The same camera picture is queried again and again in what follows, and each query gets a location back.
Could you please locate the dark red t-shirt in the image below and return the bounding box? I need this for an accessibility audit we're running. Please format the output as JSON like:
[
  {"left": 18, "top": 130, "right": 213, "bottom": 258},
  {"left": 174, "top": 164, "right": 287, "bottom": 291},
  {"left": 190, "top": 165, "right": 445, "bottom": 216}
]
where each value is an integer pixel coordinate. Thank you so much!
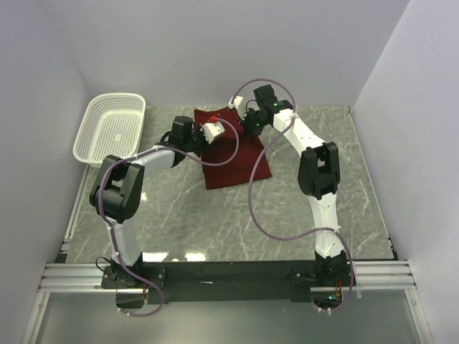
[{"left": 193, "top": 106, "right": 273, "bottom": 191}]

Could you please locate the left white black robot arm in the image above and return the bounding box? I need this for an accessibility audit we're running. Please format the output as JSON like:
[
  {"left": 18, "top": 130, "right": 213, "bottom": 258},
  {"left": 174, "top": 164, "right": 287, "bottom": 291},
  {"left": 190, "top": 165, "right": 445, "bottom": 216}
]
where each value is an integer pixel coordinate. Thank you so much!
[{"left": 90, "top": 115, "right": 224, "bottom": 267}]

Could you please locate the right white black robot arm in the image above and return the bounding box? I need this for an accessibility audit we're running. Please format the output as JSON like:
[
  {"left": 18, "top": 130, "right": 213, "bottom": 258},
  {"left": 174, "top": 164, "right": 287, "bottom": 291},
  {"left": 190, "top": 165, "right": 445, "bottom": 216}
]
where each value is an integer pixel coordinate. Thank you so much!
[{"left": 238, "top": 85, "right": 349, "bottom": 285}]

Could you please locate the white perforated plastic basket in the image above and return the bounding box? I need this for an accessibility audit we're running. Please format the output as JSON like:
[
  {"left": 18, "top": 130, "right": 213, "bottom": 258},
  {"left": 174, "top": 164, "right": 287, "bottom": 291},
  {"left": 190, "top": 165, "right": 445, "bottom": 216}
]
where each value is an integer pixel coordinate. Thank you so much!
[{"left": 72, "top": 92, "right": 146, "bottom": 168}]

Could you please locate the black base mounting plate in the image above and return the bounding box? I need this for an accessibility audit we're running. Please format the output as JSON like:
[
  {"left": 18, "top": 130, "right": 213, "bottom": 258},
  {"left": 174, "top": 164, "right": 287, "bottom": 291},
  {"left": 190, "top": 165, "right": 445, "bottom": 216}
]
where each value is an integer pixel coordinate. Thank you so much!
[{"left": 101, "top": 260, "right": 355, "bottom": 305}]

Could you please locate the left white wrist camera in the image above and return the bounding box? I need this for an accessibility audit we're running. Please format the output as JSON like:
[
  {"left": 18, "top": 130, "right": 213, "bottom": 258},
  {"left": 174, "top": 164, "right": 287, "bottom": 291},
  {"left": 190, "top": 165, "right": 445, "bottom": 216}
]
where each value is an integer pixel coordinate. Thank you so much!
[{"left": 202, "top": 115, "right": 225, "bottom": 144}]

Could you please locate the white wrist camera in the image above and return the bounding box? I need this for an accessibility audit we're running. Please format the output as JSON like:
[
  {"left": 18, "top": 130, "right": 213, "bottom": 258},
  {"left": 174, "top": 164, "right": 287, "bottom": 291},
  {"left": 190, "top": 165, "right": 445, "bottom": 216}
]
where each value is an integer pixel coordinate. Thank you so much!
[
  {"left": 227, "top": 95, "right": 245, "bottom": 111},
  {"left": 202, "top": 115, "right": 225, "bottom": 144}
]

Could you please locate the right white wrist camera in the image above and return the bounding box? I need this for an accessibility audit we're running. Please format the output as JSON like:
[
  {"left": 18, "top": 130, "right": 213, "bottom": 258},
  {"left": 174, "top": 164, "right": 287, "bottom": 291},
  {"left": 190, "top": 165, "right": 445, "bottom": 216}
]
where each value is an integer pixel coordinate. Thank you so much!
[{"left": 227, "top": 95, "right": 245, "bottom": 111}]

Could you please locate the aluminium extrusion rail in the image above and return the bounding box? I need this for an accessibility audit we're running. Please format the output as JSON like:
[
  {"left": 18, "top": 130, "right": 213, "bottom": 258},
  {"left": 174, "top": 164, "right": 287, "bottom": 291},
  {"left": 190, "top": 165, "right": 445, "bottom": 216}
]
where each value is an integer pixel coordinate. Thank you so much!
[{"left": 37, "top": 261, "right": 108, "bottom": 293}]

